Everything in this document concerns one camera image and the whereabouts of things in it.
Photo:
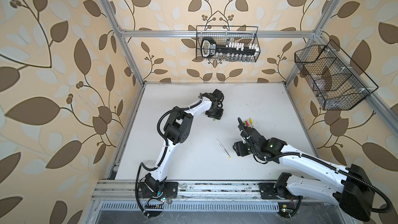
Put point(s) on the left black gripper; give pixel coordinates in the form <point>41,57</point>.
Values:
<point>218,116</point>

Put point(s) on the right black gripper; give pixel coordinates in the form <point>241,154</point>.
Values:
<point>238,149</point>

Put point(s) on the clear pen yellow tip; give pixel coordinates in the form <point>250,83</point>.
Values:
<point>223,148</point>

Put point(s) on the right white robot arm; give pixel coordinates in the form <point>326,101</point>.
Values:
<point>349,188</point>

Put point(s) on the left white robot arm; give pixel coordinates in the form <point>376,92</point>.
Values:
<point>174,127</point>

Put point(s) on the black tool in basket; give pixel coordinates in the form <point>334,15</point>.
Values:
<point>209,48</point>

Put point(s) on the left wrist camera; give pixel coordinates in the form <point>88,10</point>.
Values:
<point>218,96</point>

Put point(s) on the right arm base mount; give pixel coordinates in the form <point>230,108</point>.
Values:
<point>289,205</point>

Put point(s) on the back wall wire basket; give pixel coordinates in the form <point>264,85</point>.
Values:
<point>221,34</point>

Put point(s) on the wall wire basket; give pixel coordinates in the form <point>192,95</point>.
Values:
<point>336,79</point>
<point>221,34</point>

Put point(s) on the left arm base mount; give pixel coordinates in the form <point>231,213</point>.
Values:
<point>151,202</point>

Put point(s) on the right wall wire basket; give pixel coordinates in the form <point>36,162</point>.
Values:
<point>336,79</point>

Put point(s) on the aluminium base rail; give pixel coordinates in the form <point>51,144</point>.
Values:
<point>196,196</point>

